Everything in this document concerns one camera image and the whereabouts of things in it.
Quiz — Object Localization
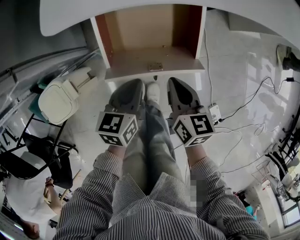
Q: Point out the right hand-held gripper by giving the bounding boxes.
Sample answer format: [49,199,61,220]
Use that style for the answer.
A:
[166,77,216,148]

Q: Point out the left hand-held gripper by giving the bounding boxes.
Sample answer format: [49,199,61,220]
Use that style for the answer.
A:
[95,78,145,148]

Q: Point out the wooden drawer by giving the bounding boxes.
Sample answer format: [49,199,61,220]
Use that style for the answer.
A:
[90,4,207,82]

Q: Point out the person's left forearm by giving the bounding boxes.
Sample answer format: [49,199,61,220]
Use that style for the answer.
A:
[81,143,126,211]

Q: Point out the person's right forearm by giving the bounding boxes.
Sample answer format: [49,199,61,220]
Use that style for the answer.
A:
[185,144,235,211]

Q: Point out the white desk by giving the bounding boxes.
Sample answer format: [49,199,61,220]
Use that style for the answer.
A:
[39,0,300,51]

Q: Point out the white power strip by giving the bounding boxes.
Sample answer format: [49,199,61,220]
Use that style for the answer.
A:
[208,104,222,125]

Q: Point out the person's grey trousers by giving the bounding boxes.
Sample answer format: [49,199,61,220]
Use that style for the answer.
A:
[121,99,186,196]

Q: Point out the person's right white shoe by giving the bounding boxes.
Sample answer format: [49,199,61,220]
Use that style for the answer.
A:
[146,82,162,103]

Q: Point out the cream trash bin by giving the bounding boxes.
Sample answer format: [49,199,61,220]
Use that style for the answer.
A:
[38,67,98,125]

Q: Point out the teal dustpan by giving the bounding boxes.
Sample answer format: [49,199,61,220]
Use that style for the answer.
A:
[28,79,50,123]

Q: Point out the black wheeled stand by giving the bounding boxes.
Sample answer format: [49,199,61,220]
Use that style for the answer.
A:
[278,114,300,160]

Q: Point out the black folding chair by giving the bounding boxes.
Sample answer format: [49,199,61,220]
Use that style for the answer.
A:
[0,112,77,180]

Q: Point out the person's striped shirt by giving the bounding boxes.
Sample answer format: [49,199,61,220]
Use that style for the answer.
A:
[52,150,270,240]

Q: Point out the tangled white cable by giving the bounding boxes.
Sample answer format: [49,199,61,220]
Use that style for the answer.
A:
[214,123,267,167]

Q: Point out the black power cable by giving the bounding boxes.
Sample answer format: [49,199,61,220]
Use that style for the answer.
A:
[220,76,300,122]

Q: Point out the white power cable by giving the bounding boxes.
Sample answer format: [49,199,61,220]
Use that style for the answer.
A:
[203,28,215,106]

